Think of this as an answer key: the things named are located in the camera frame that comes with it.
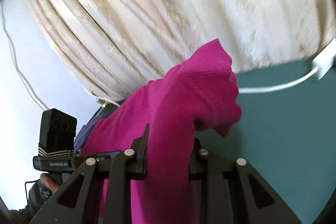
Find magenta knit sweater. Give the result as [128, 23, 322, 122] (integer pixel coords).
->
[80, 40, 242, 223]

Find dark patterned sleeve forearm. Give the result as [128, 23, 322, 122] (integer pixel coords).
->
[10, 179, 53, 223]

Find person left hand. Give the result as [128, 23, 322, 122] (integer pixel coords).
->
[40, 173, 60, 193]

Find purple grey garment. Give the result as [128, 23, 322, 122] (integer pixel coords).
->
[73, 104, 118, 156]

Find gold curtain tieback tassel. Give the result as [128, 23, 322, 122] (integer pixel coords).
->
[96, 98, 110, 108]

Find beige patterned curtain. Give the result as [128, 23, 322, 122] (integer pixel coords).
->
[29, 0, 335, 101]

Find white power strip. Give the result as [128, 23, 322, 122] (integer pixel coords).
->
[312, 38, 336, 81]

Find white cable on table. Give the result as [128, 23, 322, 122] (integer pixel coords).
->
[237, 66, 320, 94]

